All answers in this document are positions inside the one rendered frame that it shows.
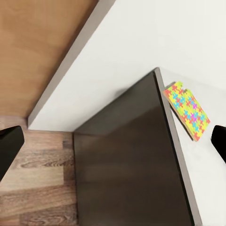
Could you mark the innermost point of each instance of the desk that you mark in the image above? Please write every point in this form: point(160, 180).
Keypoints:
point(137, 165)

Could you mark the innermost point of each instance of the sliding door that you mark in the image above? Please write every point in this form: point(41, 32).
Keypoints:
point(35, 36)

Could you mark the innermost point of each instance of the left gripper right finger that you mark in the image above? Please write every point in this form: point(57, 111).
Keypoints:
point(218, 139)

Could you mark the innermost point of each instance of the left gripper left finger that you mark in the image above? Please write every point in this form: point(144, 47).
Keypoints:
point(11, 141)

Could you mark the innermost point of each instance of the jigsaw puzzle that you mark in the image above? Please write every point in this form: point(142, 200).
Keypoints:
point(188, 110)

